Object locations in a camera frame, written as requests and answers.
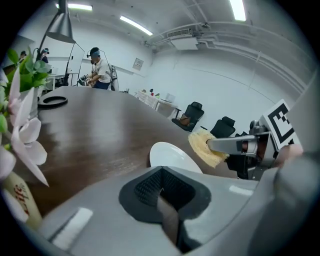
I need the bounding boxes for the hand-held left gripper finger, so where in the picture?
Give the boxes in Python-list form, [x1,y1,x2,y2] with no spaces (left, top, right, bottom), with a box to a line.
[37,164,181,256]

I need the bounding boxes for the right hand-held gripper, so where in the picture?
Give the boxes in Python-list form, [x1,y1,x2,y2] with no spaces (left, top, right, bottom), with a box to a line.
[206,98,305,181]

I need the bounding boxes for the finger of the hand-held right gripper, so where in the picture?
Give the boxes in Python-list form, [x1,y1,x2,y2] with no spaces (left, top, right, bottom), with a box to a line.
[161,164,259,254]

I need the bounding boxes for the white plate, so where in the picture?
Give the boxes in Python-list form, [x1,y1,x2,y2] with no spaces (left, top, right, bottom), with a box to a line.
[149,141,204,175]

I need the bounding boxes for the person's right forearm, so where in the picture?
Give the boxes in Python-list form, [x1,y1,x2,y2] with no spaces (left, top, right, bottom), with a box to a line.
[276,143,305,169]

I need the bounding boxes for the black office chair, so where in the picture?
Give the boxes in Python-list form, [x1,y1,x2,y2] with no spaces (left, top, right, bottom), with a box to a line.
[209,115,236,139]
[171,101,205,133]

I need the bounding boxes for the brown bag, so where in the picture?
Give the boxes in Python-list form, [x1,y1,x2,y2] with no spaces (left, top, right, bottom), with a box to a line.
[178,113,191,126]

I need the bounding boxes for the cloth-covered side table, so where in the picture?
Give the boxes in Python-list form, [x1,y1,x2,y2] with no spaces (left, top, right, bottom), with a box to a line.
[134,89,179,111]

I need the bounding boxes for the pink flowers in cream vase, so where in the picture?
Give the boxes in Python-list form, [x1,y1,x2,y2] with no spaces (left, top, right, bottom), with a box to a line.
[0,66,50,227]

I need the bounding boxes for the white ceiling air conditioner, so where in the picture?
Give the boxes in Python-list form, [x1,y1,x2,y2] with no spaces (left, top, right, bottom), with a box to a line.
[166,27,200,51]

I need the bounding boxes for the ceiling light panel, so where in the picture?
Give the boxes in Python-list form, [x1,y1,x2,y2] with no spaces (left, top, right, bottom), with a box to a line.
[229,0,247,22]
[119,15,154,36]
[55,2,94,12]

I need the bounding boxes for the whiteboard on black stand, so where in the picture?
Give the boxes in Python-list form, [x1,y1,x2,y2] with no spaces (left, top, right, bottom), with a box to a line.
[65,41,86,88]

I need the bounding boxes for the green potted plant white pot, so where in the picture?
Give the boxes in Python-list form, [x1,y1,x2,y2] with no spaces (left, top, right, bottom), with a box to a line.
[0,46,53,119]

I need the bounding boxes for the grey desk lamp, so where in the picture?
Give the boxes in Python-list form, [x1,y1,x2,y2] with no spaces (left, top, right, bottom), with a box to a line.
[36,0,77,109]

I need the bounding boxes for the wall poster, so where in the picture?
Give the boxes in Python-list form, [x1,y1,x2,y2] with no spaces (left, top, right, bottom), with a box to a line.
[132,57,145,71]

